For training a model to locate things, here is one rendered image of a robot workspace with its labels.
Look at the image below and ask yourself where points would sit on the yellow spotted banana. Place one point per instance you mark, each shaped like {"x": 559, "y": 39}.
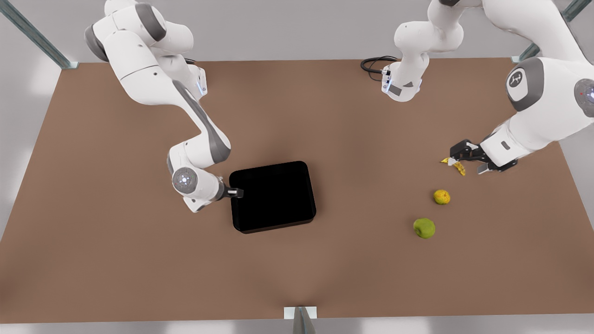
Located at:
{"x": 459, "y": 167}

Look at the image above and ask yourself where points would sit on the silver frame post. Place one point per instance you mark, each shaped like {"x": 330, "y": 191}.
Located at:
{"x": 301, "y": 320}
{"x": 37, "y": 39}
{"x": 547, "y": 28}

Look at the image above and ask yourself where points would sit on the green apple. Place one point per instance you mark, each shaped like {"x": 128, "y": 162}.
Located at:
{"x": 424, "y": 228}

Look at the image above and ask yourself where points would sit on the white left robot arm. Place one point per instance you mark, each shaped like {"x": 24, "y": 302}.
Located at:
{"x": 543, "y": 116}

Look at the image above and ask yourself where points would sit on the yellow-green pear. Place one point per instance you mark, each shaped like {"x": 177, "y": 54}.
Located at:
{"x": 442, "y": 197}

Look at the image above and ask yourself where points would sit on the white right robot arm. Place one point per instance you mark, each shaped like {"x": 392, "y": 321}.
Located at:
{"x": 139, "y": 69}

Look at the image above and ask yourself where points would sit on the black rectangular tray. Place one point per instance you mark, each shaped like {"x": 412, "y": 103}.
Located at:
{"x": 273, "y": 197}

